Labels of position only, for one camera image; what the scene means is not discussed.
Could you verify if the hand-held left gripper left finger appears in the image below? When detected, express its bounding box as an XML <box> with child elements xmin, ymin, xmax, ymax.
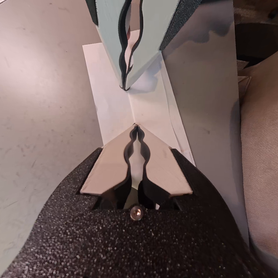
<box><xmin>80</xmin><ymin>124</ymin><xmax>138</xmax><ymax>209</ymax></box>

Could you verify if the white paper sheet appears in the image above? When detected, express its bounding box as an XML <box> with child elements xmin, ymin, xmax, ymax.
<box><xmin>83</xmin><ymin>29</ymin><xmax>196</xmax><ymax>189</ymax></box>

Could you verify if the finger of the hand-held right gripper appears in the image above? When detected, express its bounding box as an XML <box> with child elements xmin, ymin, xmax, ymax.
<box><xmin>96</xmin><ymin>0</ymin><xmax>131</xmax><ymax>90</ymax></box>
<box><xmin>125</xmin><ymin>0</ymin><xmax>180</xmax><ymax>90</ymax></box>

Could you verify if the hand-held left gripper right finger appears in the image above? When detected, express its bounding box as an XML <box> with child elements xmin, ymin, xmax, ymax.
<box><xmin>137</xmin><ymin>125</ymin><xmax>193</xmax><ymax>209</ymax></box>

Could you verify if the grey desk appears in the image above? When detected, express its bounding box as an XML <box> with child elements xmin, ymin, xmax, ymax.
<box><xmin>0</xmin><ymin>0</ymin><xmax>250</xmax><ymax>272</ymax></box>

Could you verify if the beige printed hoodie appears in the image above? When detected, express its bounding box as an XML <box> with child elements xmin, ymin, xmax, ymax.
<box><xmin>237</xmin><ymin>52</ymin><xmax>278</xmax><ymax>261</ymax></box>

